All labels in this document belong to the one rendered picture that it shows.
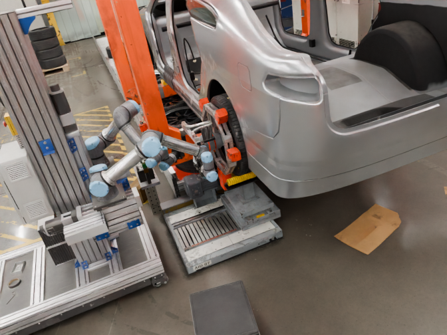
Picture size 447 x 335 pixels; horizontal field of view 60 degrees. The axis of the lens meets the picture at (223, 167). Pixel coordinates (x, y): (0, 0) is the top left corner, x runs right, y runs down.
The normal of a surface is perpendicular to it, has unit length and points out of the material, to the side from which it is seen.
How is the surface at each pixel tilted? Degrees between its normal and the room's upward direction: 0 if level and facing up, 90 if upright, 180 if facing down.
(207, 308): 0
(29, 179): 90
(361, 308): 0
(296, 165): 98
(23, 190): 90
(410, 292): 0
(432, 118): 96
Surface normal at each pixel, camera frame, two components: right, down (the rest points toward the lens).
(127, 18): 0.36, 0.42
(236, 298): -0.16, -0.85
